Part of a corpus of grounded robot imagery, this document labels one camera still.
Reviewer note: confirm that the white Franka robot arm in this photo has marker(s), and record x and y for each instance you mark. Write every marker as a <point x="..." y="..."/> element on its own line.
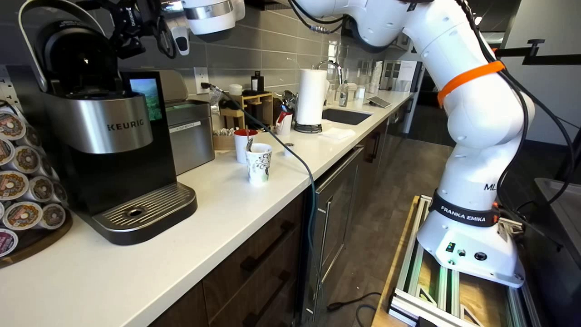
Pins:
<point x="478" y="121"/>

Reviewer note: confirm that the white paper towel roll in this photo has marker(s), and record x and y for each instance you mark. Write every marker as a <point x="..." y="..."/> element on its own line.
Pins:
<point x="311" y="97"/>

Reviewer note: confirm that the chrome sink faucet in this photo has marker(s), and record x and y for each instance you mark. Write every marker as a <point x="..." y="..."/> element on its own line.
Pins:
<point x="339" y="85"/>

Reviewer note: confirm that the black orange bar clamp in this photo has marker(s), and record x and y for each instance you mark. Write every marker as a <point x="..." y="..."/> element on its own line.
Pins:
<point x="546" y="59"/>

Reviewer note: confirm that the white wall outlet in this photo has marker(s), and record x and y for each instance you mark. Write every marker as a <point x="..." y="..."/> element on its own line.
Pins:
<point x="201" y="74"/>

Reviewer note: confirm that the white cup with red sticks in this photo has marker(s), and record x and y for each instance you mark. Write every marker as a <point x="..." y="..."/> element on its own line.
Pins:
<point x="284" y="128"/>

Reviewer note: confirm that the coffee pod carousel rack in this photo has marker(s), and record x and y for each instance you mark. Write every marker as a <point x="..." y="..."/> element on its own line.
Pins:
<point x="44" y="239"/>

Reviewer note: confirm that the wooden countertop organizer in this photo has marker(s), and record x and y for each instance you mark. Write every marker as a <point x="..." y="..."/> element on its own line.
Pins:
<point x="255" y="97"/>

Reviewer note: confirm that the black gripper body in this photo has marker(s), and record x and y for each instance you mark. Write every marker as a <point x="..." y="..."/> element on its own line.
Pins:
<point x="139" y="21"/>

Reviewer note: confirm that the white mug red inside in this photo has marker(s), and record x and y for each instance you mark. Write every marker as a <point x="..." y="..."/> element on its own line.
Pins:
<point x="241" y="148"/>

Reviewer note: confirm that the thin stir stick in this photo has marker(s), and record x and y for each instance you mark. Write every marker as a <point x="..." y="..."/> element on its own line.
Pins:
<point x="250" y="145"/>

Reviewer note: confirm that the black jar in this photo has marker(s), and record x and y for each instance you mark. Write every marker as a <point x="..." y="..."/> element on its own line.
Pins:
<point x="257" y="83"/>

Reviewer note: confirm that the small white cup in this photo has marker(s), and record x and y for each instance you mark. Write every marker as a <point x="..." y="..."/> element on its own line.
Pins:
<point x="235" y="90"/>

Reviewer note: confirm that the small white container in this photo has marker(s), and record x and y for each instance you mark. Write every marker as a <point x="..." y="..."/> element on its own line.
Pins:
<point x="360" y="96"/>

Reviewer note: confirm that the dark wood counter cabinet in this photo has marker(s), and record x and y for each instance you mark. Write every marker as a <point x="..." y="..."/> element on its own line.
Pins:
<point x="255" y="274"/>

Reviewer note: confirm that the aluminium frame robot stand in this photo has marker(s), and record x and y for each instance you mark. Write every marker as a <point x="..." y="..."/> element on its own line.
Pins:
<point x="424" y="284"/>

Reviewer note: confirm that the dark kitchen sink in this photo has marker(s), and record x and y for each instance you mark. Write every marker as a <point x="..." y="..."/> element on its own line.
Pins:
<point x="346" y="117"/>

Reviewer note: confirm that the black side table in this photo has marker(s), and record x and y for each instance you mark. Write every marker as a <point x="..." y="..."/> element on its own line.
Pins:
<point x="566" y="206"/>

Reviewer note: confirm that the patterned paper cup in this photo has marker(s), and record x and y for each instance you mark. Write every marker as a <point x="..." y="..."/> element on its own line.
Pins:
<point x="259" y="170"/>

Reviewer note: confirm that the black silver Keurig coffee maker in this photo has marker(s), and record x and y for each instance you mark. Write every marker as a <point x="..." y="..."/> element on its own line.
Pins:
<point x="110" y="170"/>

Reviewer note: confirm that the small box of packets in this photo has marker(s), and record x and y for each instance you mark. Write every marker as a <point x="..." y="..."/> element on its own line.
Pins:
<point x="222" y="143"/>

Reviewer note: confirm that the coffee pod in rack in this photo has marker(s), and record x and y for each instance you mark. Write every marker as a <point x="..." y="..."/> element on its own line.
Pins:
<point x="6" y="241"/>
<point x="28" y="159"/>
<point x="5" y="152"/>
<point x="12" y="185"/>
<point x="23" y="215"/>
<point x="54" y="215"/>
<point x="12" y="126"/>
<point x="41" y="188"/>

